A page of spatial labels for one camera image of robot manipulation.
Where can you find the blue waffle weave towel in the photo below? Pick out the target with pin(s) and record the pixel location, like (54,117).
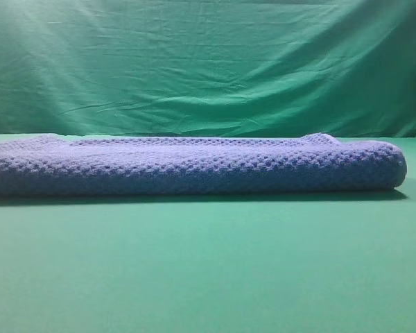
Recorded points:
(51,165)

